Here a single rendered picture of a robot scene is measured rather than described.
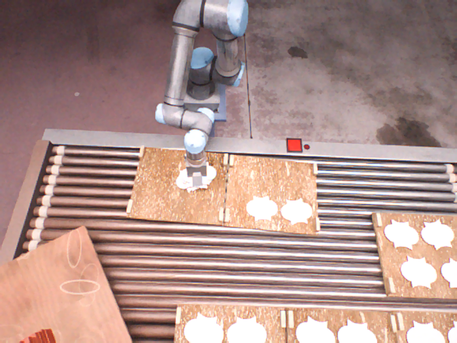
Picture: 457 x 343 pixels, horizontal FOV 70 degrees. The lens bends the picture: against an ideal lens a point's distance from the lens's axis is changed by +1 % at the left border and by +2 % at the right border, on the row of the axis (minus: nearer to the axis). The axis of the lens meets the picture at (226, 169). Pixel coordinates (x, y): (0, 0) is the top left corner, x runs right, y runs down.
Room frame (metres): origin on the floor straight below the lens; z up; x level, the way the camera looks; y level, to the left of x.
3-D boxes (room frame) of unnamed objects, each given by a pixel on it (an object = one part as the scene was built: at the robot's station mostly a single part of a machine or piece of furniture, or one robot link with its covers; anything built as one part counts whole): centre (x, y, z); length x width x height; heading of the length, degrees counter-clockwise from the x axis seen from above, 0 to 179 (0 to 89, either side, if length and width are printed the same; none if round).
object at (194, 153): (0.60, 0.13, 1.24); 0.09 x 0.08 x 0.11; 171
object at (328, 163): (0.75, -0.15, 0.90); 1.95 x 0.05 x 0.05; 95
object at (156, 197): (0.56, 0.20, 0.93); 0.41 x 0.35 x 0.02; 92
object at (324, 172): (0.70, -0.15, 0.90); 1.95 x 0.05 x 0.05; 95
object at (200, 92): (1.10, 0.19, 1.00); 0.15 x 0.15 x 0.10
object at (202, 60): (1.10, 0.18, 1.12); 0.13 x 0.12 x 0.14; 81
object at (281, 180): (0.57, -0.22, 0.93); 0.41 x 0.35 x 0.02; 92
